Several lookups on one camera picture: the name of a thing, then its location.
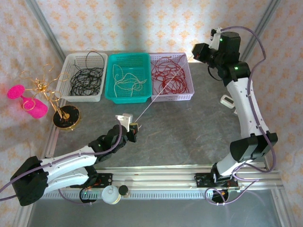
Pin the white digital timer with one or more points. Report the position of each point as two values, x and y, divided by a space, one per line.
226 100

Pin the lilac plastic basket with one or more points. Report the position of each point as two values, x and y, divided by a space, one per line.
172 97

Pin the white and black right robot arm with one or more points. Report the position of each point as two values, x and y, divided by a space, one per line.
246 111

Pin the aluminium frame post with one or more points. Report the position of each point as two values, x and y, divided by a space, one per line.
260 26
47 33

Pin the pink wine glass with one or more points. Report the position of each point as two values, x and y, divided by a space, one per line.
36 110

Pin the small black capped bottle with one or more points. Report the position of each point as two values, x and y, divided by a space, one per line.
123 190

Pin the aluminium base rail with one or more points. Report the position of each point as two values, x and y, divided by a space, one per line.
165 175

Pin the aluminium frame bar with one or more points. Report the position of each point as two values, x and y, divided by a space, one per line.
24 216
281 208

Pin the aluminium side rail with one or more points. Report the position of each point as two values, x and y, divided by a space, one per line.
50 143

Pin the white plastic basket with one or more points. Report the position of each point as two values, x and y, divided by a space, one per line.
64 78

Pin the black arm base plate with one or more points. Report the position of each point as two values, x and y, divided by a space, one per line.
105 180
203 180

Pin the white round jar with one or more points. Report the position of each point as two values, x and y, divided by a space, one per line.
110 194

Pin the teal plastic basket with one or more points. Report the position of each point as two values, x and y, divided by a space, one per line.
132 61

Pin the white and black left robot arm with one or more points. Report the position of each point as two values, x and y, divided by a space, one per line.
68 160

